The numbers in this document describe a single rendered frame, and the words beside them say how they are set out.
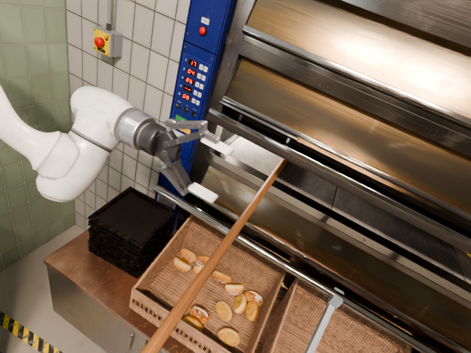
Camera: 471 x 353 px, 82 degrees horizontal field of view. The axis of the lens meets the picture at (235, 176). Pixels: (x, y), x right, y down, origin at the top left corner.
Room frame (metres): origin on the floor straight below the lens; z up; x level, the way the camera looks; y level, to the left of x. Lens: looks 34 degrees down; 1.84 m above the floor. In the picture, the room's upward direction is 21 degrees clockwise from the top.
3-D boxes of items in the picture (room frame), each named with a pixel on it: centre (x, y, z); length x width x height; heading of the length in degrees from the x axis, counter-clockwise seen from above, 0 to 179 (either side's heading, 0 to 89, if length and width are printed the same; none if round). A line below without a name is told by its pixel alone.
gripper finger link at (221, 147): (0.51, 0.06, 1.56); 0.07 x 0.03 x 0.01; 76
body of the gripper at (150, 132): (0.54, 0.19, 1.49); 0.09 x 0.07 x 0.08; 76
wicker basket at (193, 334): (0.77, -0.08, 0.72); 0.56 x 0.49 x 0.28; 78
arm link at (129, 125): (0.56, 0.26, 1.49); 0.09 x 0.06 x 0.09; 166
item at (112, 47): (1.21, 0.75, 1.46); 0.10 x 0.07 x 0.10; 76
